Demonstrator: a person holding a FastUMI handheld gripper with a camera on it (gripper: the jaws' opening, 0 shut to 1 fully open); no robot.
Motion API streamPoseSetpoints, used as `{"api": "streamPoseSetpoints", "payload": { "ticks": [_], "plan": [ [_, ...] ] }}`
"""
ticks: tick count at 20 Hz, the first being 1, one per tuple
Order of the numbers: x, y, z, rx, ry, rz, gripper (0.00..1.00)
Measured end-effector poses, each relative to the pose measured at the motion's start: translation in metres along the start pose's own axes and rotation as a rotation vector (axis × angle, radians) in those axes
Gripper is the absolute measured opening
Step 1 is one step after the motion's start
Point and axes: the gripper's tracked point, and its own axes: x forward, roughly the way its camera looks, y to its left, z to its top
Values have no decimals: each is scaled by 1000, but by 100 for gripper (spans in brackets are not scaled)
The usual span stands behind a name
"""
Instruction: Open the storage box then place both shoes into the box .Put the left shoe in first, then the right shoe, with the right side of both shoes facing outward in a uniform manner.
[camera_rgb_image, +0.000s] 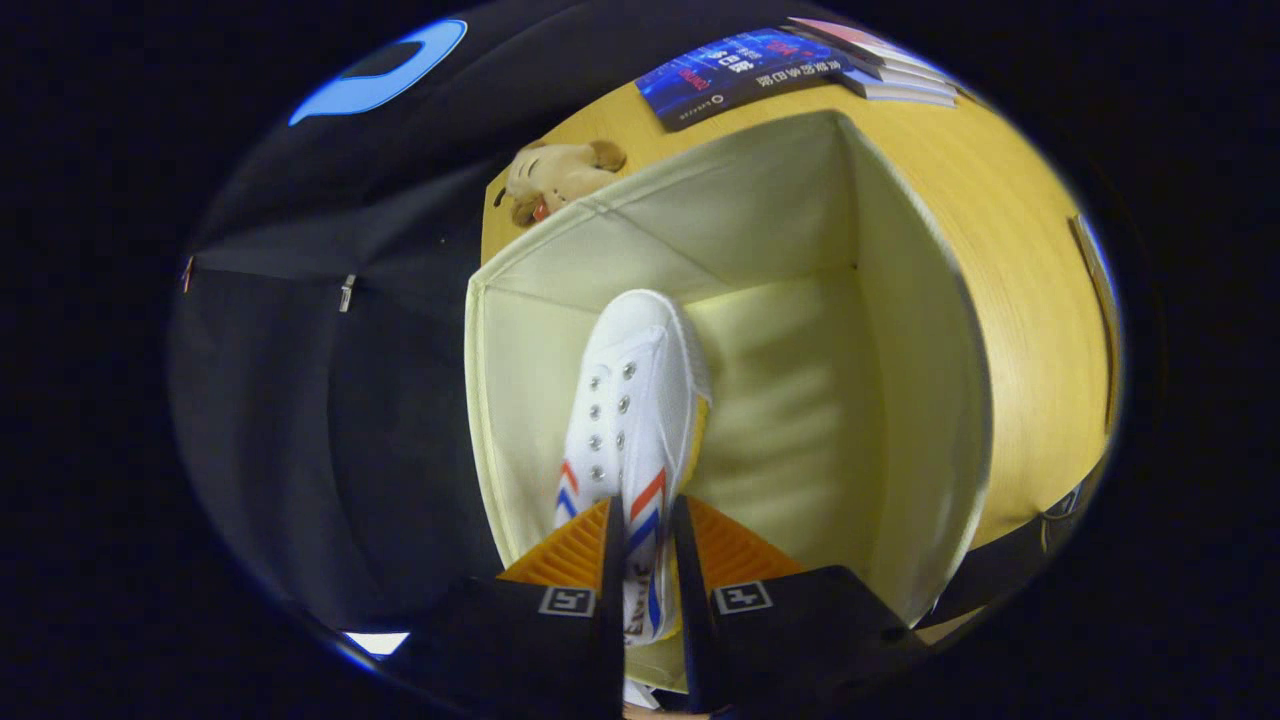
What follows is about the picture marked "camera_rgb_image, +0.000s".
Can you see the tan plush toy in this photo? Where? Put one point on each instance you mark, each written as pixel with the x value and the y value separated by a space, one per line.
pixel 560 175

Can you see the blue cover book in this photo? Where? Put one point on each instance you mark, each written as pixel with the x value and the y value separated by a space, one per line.
pixel 740 75

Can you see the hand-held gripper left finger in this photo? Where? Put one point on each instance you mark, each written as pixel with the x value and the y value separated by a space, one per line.
pixel 610 650

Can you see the beige fabric storage box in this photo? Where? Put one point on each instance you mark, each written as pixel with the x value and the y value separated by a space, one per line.
pixel 790 400

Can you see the silver cloth clip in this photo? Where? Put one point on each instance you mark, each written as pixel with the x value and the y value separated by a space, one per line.
pixel 346 292

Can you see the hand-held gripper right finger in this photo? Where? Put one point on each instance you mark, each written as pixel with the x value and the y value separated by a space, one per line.
pixel 695 640

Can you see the white striped canvas shoe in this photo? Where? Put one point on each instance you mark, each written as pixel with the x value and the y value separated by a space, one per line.
pixel 630 400

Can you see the lit computer monitor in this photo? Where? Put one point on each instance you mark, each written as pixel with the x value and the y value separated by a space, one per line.
pixel 378 643

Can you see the copper cloth clip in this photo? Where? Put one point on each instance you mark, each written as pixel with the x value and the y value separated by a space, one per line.
pixel 187 272

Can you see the pale blue book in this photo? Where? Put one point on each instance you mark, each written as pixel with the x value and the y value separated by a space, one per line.
pixel 900 92

